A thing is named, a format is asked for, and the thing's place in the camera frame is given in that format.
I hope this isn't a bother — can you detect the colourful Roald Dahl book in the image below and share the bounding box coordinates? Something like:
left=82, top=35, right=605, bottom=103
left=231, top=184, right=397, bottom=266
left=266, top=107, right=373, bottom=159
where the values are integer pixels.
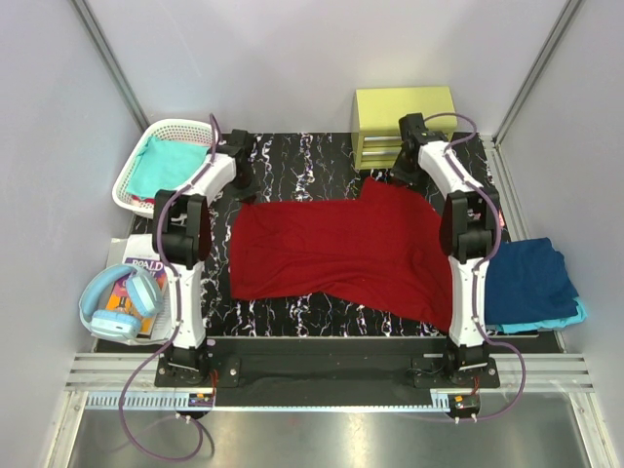
left=104, top=263, right=163, bottom=338

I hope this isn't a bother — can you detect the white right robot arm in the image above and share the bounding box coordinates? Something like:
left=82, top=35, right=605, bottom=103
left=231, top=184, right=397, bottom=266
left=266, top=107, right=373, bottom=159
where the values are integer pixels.
left=391, top=113, right=501, bottom=387

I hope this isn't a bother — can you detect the white plastic laundry basket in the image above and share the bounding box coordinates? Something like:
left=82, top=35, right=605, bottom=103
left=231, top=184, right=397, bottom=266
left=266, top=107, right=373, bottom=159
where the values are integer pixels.
left=112, top=119, right=220, bottom=218

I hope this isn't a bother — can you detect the teal folded t shirt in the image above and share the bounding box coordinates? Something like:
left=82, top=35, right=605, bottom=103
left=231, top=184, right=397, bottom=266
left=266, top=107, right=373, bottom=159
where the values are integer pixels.
left=127, top=136, right=209, bottom=199

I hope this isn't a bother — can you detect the red t shirt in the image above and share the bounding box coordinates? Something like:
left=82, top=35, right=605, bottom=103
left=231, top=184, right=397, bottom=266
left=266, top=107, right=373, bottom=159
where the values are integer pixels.
left=229, top=178, right=451, bottom=332

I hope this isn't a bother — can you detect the pink folded shirt in basket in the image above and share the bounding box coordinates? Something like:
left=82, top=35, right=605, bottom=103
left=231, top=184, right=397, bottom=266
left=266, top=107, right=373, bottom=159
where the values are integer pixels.
left=131, top=195, right=154, bottom=209

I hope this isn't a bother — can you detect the yellow green drawer cabinet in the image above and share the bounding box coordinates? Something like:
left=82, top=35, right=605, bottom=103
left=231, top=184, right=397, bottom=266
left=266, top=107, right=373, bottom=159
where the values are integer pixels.
left=351, top=86, right=457, bottom=171

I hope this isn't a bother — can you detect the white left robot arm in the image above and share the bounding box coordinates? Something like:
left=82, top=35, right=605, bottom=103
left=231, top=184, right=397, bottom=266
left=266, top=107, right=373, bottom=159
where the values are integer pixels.
left=152, top=130, right=256, bottom=386

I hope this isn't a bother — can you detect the aluminium frame post left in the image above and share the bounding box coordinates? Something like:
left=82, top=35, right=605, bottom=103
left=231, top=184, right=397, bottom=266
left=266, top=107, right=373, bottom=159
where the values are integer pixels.
left=69, top=0, right=150, bottom=131

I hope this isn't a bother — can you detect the aluminium frame post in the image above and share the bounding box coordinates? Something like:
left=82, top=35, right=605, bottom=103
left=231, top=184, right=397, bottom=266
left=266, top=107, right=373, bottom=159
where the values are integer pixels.
left=492, top=0, right=585, bottom=145
left=69, top=0, right=150, bottom=131

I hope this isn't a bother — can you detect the light blue shirt under pile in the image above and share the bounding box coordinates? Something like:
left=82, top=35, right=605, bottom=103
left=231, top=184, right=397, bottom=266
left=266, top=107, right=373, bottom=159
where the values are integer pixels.
left=494, top=297, right=587, bottom=334

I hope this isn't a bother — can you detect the aluminium frame post right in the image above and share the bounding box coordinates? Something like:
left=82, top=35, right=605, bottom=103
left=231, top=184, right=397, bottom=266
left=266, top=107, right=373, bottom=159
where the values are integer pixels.
left=492, top=0, right=585, bottom=145

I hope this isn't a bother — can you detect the blue t shirt pile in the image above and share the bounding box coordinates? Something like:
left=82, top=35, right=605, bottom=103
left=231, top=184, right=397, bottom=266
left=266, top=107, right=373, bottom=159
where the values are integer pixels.
left=485, top=238, right=580, bottom=327

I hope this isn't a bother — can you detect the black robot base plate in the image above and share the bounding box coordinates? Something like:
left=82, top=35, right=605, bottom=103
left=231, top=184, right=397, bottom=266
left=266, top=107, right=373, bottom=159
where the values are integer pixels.
left=155, top=337, right=500, bottom=410

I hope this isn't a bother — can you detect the light blue ring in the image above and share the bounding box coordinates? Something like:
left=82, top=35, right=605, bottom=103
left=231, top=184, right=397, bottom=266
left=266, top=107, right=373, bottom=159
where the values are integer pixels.
left=77, top=263, right=165, bottom=341

